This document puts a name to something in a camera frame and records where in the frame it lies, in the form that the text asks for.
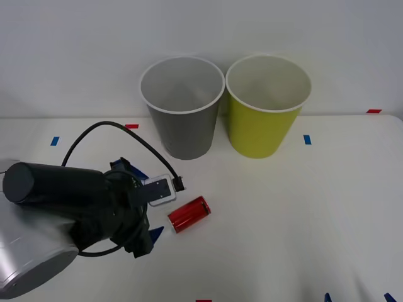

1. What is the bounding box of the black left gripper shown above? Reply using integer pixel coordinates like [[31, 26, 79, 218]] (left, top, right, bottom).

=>
[[103, 157, 166, 259]]

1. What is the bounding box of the red drink can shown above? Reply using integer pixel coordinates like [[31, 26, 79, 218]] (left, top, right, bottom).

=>
[[166, 195, 211, 235]]

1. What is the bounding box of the grey plastic bin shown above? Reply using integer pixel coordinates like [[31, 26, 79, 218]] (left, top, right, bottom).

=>
[[139, 55, 226, 160]]

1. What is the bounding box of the yellow-green plastic bin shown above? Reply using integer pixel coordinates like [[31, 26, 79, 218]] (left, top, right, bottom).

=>
[[225, 53, 312, 159]]

